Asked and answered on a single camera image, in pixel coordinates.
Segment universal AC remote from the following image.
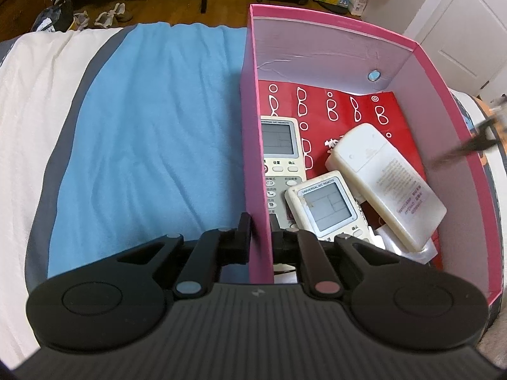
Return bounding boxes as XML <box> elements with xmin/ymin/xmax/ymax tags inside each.
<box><xmin>285</xmin><ymin>171</ymin><xmax>385</xmax><ymax>249</ymax></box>

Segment white remote with screen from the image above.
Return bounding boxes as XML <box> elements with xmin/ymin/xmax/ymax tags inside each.
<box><xmin>260</xmin><ymin>116</ymin><xmax>307</xmax><ymax>229</ymax></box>

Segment pink cardboard box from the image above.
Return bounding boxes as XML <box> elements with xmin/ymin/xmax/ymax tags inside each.
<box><xmin>241</xmin><ymin>4</ymin><xmax>504</xmax><ymax>304</ymax></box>

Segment white door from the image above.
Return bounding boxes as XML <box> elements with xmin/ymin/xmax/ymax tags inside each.
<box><xmin>405</xmin><ymin>0</ymin><xmax>506</xmax><ymax>105</ymax></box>

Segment red glasses-print bag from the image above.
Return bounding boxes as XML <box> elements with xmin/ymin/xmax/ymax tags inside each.
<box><xmin>257</xmin><ymin>79</ymin><xmax>443</xmax><ymax>269</ymax></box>

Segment striped blue white bedspread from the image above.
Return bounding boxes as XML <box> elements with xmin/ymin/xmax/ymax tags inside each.
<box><xmin>1</xmin><ymin>23</ymin><xmax>504</xmax><ymax>379</ymax></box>

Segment shoes on floor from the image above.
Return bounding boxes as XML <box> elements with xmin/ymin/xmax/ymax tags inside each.
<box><xmin>70</xmin><ymin>3</ymin><xmax>133</xmax><ymax>31</ymax></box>

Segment dark wooden nightstand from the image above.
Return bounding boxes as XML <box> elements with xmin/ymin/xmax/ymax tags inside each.
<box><xmin>0</xmin><ymin>0</ymin><xmax>51</xmax><ymax>41</ymax></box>

